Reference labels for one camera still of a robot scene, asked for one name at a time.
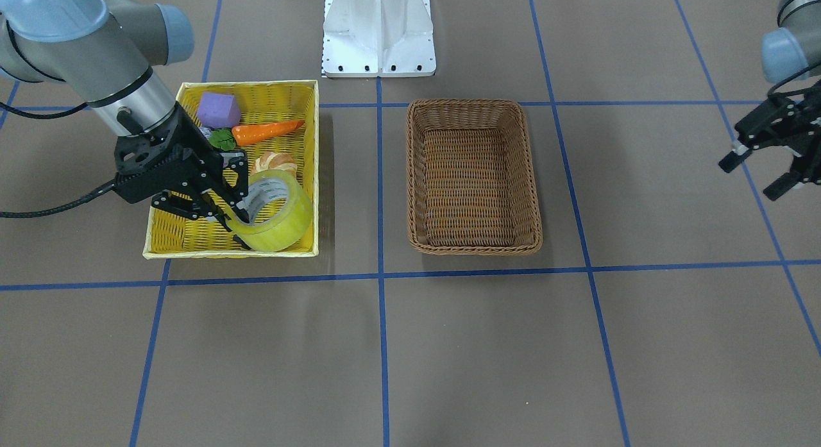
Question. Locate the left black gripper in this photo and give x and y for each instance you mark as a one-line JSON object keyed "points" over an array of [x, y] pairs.
{"points": [[809, 127]]}

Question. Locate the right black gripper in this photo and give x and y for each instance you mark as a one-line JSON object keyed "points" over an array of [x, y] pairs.
{"points": [[192, 143]]}

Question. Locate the yellow clear tape roll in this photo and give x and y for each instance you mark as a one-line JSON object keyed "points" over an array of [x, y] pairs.
{"points": [[279, 210]]}

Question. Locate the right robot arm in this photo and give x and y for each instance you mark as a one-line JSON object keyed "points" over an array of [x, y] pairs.
{"points": [[106, 51]]}

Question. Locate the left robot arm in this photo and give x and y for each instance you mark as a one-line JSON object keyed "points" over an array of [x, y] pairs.
{"points": [[790, 54]]}

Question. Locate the yellow wicker basket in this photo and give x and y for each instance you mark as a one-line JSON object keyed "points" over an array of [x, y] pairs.
{"points": [[170, 236]]}

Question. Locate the brown wicker basket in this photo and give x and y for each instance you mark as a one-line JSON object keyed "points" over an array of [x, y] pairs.
{"points": [[471, 185]]}

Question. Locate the toy orange carrot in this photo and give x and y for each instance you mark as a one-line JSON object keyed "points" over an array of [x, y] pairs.
{"points": [[228, 139]]}

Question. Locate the toy croissant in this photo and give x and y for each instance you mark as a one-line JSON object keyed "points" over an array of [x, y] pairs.
{"points": [[275, 160]]}

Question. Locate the purple foam block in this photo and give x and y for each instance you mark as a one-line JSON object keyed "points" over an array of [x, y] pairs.
{"points": [[217, 110]]}

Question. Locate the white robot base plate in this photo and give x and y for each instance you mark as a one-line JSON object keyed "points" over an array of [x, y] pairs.
{"points": [[378, 38]]}

